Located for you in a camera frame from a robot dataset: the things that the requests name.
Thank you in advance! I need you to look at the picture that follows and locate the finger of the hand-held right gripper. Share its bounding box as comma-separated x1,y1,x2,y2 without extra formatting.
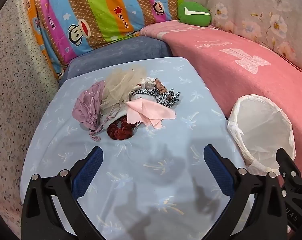
276,147,302,193

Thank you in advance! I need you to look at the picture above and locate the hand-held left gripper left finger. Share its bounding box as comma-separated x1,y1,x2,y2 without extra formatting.
21,146,104,240

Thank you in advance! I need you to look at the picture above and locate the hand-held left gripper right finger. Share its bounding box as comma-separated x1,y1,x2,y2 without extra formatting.
203,144,288,240

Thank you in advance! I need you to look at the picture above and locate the white plastic trash bag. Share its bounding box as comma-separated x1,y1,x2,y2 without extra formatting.
227,94,296,175

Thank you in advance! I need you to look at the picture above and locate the dark red velvet scrunchie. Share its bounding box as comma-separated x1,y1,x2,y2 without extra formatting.
107,116,135,140

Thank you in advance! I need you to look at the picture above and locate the purple drawstring bag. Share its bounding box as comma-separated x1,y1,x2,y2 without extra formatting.
72,81,109,142

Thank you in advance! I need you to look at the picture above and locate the pink cleaning cloth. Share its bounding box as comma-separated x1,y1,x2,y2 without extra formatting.
126,99,176,130

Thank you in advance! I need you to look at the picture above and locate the beige mesh fabric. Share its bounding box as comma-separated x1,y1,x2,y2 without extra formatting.
100,66,147,110

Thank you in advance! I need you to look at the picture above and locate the leopard print scarf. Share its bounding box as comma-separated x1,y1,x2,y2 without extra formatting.
129,84,181,109

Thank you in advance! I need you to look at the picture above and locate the light blue palm print sheet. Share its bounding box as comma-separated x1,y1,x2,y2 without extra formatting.
20,57,246,240

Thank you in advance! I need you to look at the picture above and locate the pink blanket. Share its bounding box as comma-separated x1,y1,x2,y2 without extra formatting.
139,21,302,188

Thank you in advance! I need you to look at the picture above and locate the blue-grey cushion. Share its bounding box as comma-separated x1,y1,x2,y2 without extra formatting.
58,35,173,87

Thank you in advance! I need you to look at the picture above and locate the colourful monkey print quilt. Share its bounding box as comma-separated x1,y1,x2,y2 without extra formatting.
22,0,185,80

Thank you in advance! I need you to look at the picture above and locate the green plush cushion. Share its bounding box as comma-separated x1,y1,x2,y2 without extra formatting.
178,1,211,27

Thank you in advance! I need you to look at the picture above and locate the floral blanket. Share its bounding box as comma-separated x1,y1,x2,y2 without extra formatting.
182,0,302,77

